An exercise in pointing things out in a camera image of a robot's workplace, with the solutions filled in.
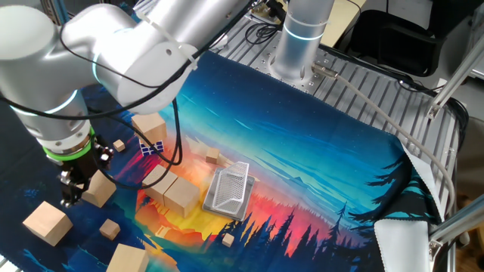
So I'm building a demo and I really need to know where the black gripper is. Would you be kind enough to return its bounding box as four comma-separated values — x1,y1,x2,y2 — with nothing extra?
58,141,115,209

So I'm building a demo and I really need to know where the large wooden cube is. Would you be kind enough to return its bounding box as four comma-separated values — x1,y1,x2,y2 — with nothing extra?
163,176,200,219
22,200,74,247
81,168,117,209
131,112,168,144
141,163,178,207
106,243,150,272

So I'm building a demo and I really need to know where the Rubik's cube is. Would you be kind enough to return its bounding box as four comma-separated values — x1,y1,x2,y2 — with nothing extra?
138,138,166,157

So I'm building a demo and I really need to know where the silver metal mesh holder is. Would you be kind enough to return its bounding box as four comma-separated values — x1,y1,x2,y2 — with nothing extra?
202,161,256,223

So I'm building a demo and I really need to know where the colourful forest print cloth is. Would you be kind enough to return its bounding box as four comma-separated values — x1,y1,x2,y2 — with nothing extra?
0,2,443,272

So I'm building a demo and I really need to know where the black case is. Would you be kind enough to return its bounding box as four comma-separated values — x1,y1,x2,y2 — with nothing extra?
347,9,447,78

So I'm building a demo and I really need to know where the green wrist adapter ring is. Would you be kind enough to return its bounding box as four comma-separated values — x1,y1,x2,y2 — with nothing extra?
42,126,96,162

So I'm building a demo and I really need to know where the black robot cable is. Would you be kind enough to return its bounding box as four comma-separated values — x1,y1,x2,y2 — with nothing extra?
0,0,258,190

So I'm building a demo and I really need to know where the blue post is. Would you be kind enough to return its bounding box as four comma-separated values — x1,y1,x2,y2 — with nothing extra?
54,0,71,24

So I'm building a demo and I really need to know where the black coiled cable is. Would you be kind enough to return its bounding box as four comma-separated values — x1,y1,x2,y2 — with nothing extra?
244,21,281,47

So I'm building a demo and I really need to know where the thick grey cable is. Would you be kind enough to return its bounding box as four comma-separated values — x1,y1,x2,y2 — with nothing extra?
312,62,457,216

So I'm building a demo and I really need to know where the aluminium frame strut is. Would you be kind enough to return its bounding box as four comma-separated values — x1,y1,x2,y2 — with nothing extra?
426,39,484,120
428,194,484,272

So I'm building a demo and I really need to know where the black cable bundle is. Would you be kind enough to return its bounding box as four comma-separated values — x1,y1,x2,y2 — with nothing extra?
392,71,470,152

